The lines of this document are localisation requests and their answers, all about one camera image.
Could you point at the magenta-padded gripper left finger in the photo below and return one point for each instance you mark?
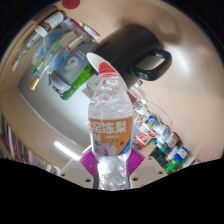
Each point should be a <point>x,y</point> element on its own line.
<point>75,173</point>

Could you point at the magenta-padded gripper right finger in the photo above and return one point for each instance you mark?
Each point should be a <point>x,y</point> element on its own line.
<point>148,170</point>

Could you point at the clear red-capped drink bottle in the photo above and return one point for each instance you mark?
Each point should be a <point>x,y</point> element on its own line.
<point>110,133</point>

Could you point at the white light bar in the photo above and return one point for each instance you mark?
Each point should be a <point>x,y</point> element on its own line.
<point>66,150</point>

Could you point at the red and white can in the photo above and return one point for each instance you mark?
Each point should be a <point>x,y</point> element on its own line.
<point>142,139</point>

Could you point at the dark jar red label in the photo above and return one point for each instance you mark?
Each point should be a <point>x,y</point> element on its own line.
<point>171,140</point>

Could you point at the green bottle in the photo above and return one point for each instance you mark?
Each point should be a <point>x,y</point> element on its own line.
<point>78,83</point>

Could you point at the grey shaker bottle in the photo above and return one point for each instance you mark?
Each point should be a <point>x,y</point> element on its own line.
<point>71,68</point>

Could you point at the clear bottle yellow cap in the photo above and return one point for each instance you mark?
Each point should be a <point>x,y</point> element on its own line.
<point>43,71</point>

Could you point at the black mug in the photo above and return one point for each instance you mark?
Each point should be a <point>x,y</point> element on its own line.
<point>130,46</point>

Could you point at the clear glass bottle white cap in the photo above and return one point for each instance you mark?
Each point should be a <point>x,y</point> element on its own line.
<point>28,46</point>

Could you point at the white and green tube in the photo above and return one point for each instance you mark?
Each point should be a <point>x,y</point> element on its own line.
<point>89,30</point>

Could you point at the white-lidded jar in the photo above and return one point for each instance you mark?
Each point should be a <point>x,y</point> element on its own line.
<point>53,21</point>

